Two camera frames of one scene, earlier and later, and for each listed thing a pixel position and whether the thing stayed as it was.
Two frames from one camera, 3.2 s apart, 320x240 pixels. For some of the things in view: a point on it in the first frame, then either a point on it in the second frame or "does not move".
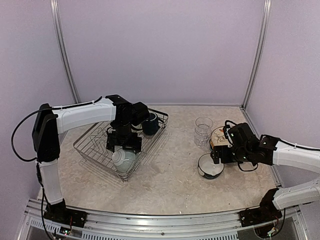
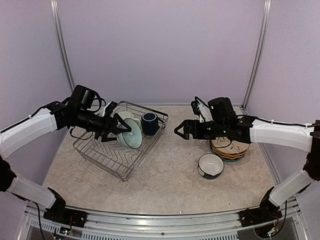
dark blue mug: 150,126 does not move
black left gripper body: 124,138 -> 101,127
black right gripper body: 226,158 -> 202,134
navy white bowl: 208,168 does not move
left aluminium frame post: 54,5 does not move
